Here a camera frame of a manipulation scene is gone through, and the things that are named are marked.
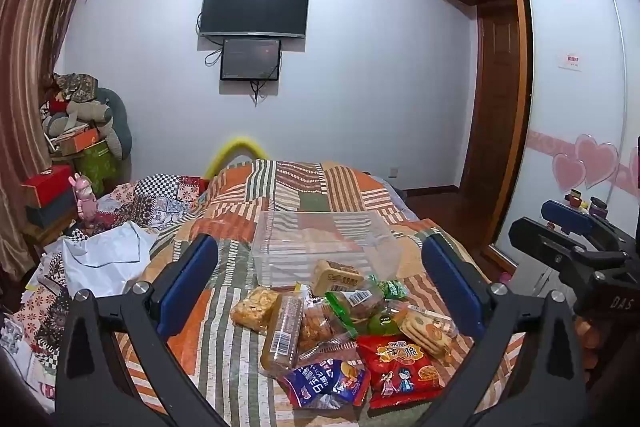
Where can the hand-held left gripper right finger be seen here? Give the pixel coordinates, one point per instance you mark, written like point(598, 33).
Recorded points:
point(452, 282)

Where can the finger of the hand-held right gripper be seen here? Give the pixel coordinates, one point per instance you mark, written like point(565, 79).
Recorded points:
point(565, 214)
point(542, 242)

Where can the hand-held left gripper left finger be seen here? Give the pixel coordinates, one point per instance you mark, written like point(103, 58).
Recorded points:
point(187, 287)

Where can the golden crispy snack packet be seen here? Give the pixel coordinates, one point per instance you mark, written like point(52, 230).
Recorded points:
point(255, 309)

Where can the green-edged bread packet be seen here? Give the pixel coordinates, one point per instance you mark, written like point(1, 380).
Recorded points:
point(356, 304)

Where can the red snack bag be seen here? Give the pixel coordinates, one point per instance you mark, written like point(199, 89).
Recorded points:
point(400, 372)

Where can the long clear biscuit packet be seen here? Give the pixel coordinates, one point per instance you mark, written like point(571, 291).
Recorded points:
point(282, 332)

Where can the beige cake packet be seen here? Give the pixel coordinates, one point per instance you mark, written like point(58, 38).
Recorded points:
point(337, 278)

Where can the clear plastic storage container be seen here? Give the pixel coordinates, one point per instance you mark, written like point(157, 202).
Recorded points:
point(320, 242)

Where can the blue snack bag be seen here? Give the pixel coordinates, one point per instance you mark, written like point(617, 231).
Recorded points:
point(325, 382)

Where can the cracker packet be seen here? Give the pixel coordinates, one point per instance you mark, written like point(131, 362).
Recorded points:
point(427, 332)

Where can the small green snack packet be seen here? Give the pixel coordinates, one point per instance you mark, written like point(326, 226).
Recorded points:
point(392, 289)

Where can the round green snack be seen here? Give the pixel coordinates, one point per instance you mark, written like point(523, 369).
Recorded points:
point(382, 323)

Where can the striped patchwork quilt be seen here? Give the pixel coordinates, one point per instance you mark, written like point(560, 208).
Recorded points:
point(230, 357)

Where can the white cloth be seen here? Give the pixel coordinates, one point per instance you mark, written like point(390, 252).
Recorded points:
point(107, 257)

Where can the wardrobe sliding door pink hearts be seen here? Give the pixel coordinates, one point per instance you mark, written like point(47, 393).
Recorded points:
point(570, 122)

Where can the checkered floral quilt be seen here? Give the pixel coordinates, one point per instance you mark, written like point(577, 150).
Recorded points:
point(160, 197)

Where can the wooden door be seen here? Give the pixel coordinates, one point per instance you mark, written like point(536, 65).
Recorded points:
point(492, 107)

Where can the pink rabbit toy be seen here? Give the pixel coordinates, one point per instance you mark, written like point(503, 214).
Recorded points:
point(84, 199)

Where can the clear round cookie packet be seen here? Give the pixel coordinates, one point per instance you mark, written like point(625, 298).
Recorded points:
point(320, 327)

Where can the yellow foam tube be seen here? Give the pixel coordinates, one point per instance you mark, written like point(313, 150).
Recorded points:
point(235, 146)

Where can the wooden bedside stand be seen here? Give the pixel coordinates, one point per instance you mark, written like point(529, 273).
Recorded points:
point(47, 234)

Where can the red white paper notice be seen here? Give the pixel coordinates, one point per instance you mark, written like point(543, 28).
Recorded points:
point(570, 60)

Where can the grey box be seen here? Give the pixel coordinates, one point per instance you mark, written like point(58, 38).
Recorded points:
point(52, 212)

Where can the red box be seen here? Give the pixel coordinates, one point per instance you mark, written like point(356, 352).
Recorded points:
point(45, 184)

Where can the orange box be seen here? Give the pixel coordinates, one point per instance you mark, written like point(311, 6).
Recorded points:
point(80, 141)

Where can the grey plush toy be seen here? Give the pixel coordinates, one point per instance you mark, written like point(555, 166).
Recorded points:
point(87, 111)

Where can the patterned dark cloth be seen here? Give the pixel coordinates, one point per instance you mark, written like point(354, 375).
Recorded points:
point(75, 86)

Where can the brown striped curtain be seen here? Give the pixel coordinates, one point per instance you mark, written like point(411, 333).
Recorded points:
point(27, 82)

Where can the wall socket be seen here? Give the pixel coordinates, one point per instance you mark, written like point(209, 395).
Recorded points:
point(394, 173)

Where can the small black wall monitor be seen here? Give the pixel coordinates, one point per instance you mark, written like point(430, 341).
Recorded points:
point(250, 59)

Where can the wall-mounted black television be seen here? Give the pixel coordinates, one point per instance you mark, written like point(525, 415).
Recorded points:
point(254, 8)

